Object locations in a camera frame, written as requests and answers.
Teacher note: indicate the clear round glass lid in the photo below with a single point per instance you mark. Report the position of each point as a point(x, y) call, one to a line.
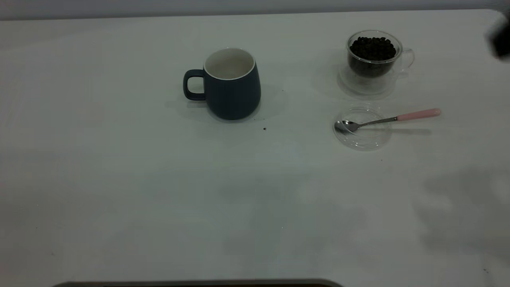
point(362, 139)

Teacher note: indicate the coffee beans in glass cup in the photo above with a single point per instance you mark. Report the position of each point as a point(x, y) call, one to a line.
point(372, 54)

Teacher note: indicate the dark grey ceramic mug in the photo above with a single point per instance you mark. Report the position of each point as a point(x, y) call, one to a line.
point(233, 95)

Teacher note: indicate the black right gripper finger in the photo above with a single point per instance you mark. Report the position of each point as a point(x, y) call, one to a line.
point(502, 42)

